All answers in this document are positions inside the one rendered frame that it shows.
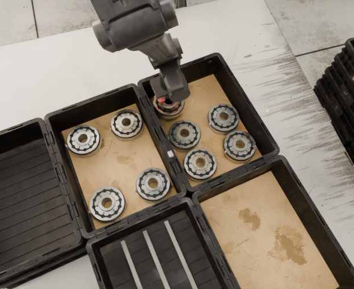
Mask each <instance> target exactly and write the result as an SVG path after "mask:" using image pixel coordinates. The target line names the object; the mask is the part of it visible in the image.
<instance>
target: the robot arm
mask: <svg viewBox="0 0 354 289"><path fill-rule="evenodd" d="M90 1H91V3H92V5H93V7H94V9H95V11H96V13H97V15H98V17H99V19H97V20H95V21H93V22H92V24H91V25H92V29H93V31H94V34H95V36H96V38H97V40H98V42H99V45H101V47H102V48H103V49H104V50H106V51H109V52H111V53H115V52H117V51H118V52H119V51H121V50H123V49H126V48H127V49H128V50H130V51H140V52H142V53H143V54H145V55H146V56H148V59H149V61H150V63H151V65H152V66H153V68H154V70H156V69H159V74H160V77H157V78H154V79H151V80H150V85H151V87H152V89H153V91H154V93H155V96H156V98H157V100H158V102H159V103H161V104H162V105H163V104H164V102H165V98H166V99H169V98H170V100H171V101H173V102H179V101H183V100H185V99H187V98H188V97H189V96H190V90H189V87H188V83H187V81H186V79H185V76H184V74H183V73H182V71H181V69H180V59H182V55H181V54H183V51H182V48H181V45H180V43H179V40H178V38H173V39H172V37H171V35H170V33H165V32H166V31H168V30H169V29H171V28H174V27H176V26H178V25H179V24H178V19H177V17H176V11H175V10H174V7H173V5H172V2H171V0H90ZM164 97H165V98H164Z"/></svg>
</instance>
